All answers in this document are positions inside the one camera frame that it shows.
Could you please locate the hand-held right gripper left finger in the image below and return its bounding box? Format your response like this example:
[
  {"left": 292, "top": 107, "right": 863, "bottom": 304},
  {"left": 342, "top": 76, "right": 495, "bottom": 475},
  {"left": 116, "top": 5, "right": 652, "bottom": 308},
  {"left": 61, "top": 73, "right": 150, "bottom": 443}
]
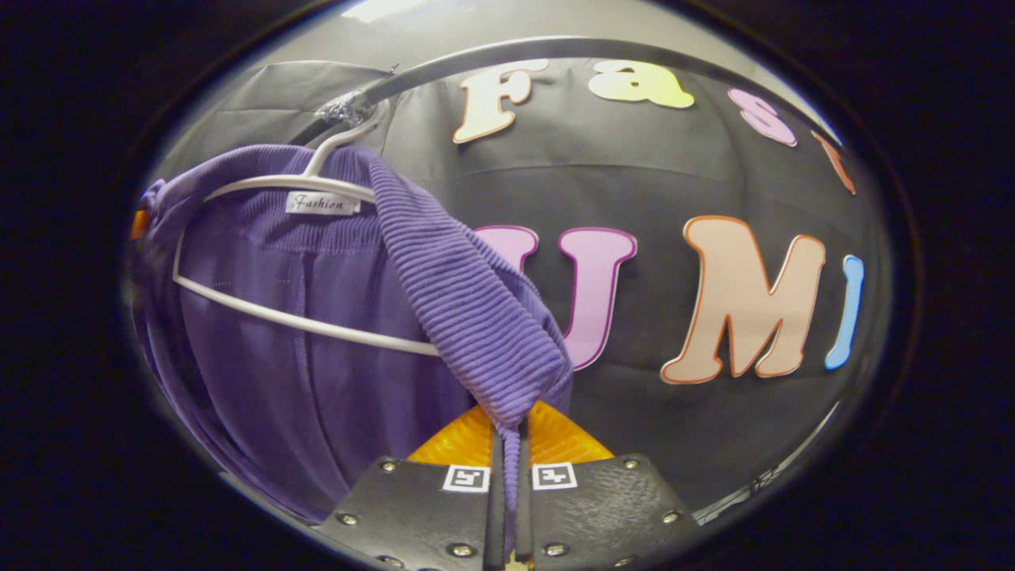
[{"left": 316, "top": 403, "right": 505, "bottom": 571}]

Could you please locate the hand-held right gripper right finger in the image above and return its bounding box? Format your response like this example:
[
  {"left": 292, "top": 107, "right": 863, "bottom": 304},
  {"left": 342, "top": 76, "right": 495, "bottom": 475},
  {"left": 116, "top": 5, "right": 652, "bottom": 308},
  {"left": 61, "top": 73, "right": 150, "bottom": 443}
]
[{"left": 515, "top": 400, "right": 703, "bottom": 571}]

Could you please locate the white plastic hanger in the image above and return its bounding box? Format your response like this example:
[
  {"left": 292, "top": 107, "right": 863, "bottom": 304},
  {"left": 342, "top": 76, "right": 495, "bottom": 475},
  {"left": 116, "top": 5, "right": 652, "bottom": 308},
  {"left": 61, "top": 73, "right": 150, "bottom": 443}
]
[{"left": 172, "top": 99, "right": 441, "bottom": 358}]

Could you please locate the purple ribbed jacket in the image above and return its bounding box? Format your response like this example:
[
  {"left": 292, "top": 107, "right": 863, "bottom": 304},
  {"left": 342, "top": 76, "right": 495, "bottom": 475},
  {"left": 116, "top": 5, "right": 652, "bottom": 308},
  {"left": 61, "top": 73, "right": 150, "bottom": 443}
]
[{"left": 131, "top": 144, "right": 575, "bottom": 556}]

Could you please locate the black clothes rack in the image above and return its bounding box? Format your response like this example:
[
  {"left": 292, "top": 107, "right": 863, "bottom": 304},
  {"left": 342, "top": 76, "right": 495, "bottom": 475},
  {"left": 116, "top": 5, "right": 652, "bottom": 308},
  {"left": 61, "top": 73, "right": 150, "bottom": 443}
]
[{"left": 287, "top": 36, "right": 841, "bottom": 148}]

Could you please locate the silver tape wrap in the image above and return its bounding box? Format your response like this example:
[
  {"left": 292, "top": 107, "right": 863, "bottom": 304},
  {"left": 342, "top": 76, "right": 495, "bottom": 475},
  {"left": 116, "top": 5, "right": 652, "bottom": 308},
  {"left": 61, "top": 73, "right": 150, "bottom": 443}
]
[{"left": 316, "top": 90, "right": 375, "bottom": 128}]

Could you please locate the black backdrop cloth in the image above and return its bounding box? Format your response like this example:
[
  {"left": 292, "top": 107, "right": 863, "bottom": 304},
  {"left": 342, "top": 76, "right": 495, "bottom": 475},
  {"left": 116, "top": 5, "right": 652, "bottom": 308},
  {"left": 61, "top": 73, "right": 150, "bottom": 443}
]
[{"left": 151, "top": 56, "right": 893, "bottom": 516}]

